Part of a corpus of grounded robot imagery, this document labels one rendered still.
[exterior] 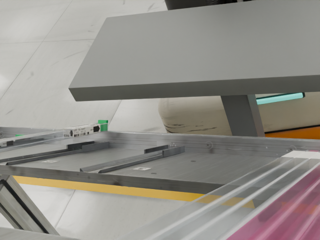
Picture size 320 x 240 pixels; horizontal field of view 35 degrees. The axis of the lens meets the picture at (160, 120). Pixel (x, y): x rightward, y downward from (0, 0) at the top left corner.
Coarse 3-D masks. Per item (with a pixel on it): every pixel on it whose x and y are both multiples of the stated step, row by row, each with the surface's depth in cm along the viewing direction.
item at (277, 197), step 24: (264, 168) 42; (288, 168) 42; (312, 168) 42; (216, 192) 32; (240, 192) 32; (264, 192) 32; (288, 192) 32; (312, 192) 32; (168, 216) 25; (192, 216) 25; (216, 216) 25; (240, 216) 25; (264, 216) 25; (288, 216) 26; (312, 216) 26
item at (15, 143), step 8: (104, 128) 67; (24, 136) 54; (32, 136) 54; (40, 136) 56; (48, 136) 57; (56, 136) 58; (64, 136) 59; (72, 136) 61; (0, 144) 50; (8, 144) 51; (16, 144) 52; (24, 144) 53; (32, 144) 54
